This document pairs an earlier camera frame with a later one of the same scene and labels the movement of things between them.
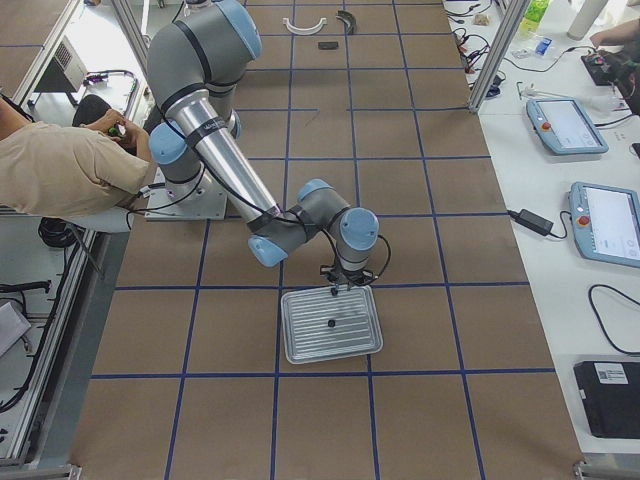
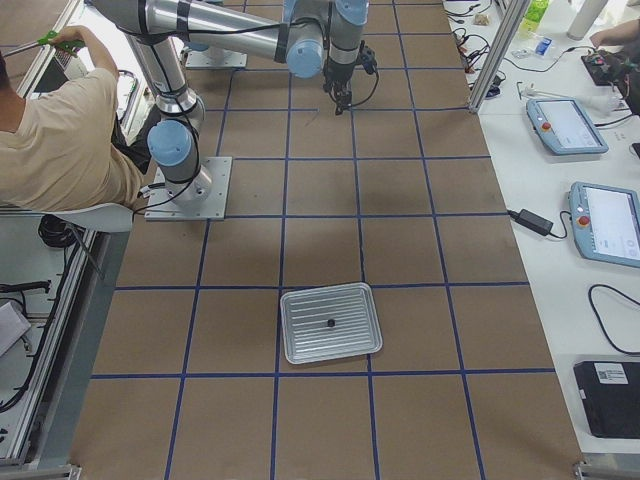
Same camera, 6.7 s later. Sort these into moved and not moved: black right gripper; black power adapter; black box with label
Moved: black right gripper
Not moved: black power adapter; black box with label
